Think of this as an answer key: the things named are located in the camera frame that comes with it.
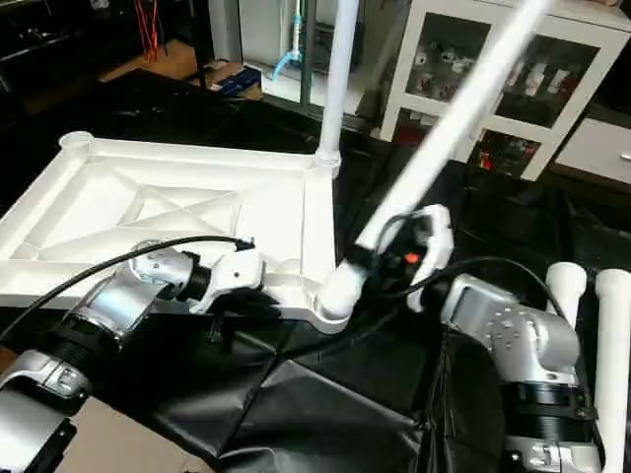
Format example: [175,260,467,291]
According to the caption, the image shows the red cable bundle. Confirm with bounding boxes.
[134,0,169,58]

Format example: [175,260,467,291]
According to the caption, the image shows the black work mat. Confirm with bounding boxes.
[0,69,631,473]

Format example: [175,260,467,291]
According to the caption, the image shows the grey metal pole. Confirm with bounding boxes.
[300,0,317,104]

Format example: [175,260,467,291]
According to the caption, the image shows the brown cardboard box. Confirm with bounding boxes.
[200,59,263,98]

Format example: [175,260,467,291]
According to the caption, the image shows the light blue mop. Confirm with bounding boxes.
[273,0,309,82]

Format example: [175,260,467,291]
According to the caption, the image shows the white plastic table top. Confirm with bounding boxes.
[0,131,353,334]

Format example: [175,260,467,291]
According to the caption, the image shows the white drawer unit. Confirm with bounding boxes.
[554,116,631,186]

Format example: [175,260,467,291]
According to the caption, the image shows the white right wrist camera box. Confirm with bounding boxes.
[406,204,456,313]

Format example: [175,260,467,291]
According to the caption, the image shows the white glass door cabinet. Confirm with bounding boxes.
[380,0,631,183]

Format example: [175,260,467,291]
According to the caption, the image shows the white appliance cabinet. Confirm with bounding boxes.
[237,0,341,76]

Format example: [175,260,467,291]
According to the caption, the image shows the white plastic table leg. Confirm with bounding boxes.
[545,261,590,331]
[314,0,555,323]
[594,268,631,473]
[315,0,362,176]

